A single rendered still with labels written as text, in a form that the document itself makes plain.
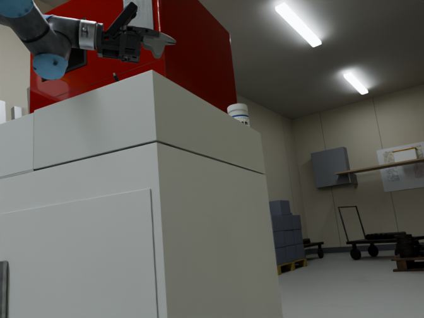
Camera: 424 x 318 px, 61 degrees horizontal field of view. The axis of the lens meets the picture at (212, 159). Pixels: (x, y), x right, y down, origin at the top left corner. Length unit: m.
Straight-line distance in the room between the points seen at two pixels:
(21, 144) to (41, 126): 0.08
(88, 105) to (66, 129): 0.08
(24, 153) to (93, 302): 0.40
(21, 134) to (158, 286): 0.52
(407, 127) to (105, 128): 7.99
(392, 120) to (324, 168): 1.70
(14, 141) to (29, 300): 0.38
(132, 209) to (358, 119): 8.21
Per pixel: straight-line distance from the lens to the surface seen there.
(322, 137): 8.93
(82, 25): 1.07
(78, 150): 0.83
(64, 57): 1.00
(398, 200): 8.40
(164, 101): 0.75
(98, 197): 0.77
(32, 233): 0.92
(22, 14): 0.93
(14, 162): 1.00
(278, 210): 5.71
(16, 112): 3.62
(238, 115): 1.23
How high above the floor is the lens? 0.63
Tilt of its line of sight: 12 degrees up
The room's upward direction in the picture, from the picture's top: 5 degrees counter-clockwise
